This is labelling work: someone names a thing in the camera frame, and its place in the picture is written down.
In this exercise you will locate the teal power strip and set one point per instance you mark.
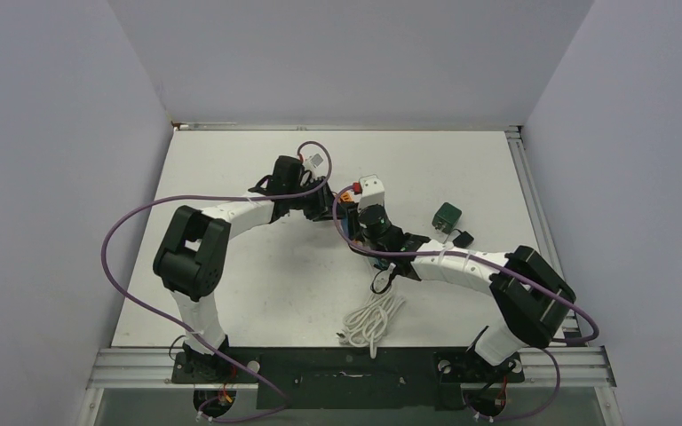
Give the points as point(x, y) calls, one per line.
point(383, 266)

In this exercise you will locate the green cube plug adapter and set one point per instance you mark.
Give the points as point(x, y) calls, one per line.
point(446, 218)

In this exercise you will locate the aluminium front rail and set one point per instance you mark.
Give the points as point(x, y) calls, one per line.
point(138, 369)

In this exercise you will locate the aluminium rail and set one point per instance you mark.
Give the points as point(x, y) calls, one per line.
point(538, 219)
point(138, 369)

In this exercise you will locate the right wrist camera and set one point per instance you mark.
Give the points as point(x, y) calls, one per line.
point(371, 191)

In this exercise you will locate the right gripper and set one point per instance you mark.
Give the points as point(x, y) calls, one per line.
point(360, 234)

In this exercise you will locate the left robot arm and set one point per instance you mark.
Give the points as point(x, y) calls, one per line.
point(191, 258)

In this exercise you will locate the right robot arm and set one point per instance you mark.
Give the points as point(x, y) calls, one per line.
point(532, 298)

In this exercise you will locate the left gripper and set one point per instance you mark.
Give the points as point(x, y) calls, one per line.
point(321, 209)

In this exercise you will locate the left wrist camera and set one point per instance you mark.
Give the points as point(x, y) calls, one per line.
point(313, 163)

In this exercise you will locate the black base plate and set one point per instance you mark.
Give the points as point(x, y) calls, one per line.
point(348, 378)

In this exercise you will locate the aluminium right rail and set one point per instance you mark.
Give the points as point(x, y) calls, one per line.
point(538, 219)

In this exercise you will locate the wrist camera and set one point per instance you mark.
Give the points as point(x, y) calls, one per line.
point(313, 163)
point(371, 191)

